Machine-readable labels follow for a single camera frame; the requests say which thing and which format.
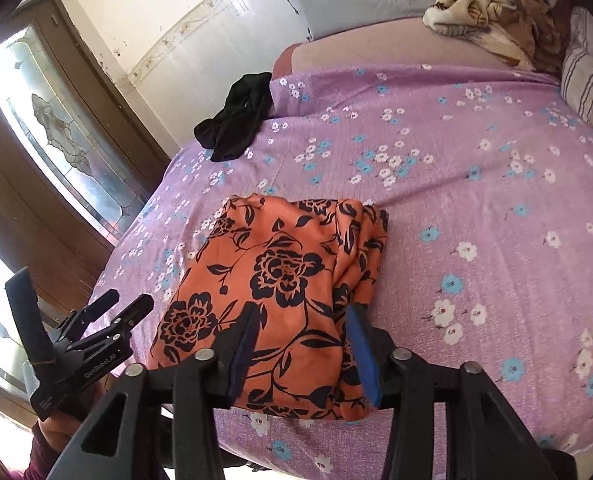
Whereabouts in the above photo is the brown wooden door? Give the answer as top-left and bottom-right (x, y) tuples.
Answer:
(0, 0), (168, 411)

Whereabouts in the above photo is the purple floral bedsheet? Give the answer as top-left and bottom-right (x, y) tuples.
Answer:
(95, 65), (593, 467)

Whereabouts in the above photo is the pink mattress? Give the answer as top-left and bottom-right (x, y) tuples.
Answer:
(272, 18), (509, 79)

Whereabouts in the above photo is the striped cushion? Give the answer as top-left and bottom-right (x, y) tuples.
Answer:
(561, 6), (593, 128)

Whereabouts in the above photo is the orange floral dress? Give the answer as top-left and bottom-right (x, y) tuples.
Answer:
(148, 194), (389, 422)

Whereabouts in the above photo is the black garment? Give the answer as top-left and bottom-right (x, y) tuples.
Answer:
(193, 72), (272, 162)

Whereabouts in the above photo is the left hand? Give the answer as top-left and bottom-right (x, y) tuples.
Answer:
(36, 378), (108, 456)

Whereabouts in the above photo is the beige floral blanket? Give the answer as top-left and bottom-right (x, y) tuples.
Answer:
(422, 0), (575, 75)

